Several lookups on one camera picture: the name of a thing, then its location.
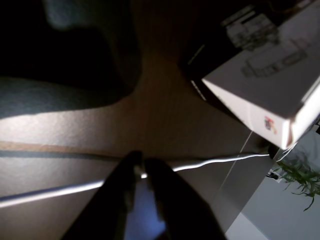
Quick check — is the white power cable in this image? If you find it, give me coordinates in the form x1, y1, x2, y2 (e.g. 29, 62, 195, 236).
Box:
0, 152, 271, 210

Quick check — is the white and black servo box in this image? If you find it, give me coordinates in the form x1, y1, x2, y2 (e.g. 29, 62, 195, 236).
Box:
176, 0, 320, 151

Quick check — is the green houseplant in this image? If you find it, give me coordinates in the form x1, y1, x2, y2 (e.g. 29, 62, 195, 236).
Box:
274, 149, 320, 212

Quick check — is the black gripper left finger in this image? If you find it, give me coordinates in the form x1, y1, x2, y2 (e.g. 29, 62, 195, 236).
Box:
62, 150, 144, 240

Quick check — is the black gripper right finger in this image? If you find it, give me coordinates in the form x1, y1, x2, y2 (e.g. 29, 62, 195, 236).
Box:
144, 158, 227, 240

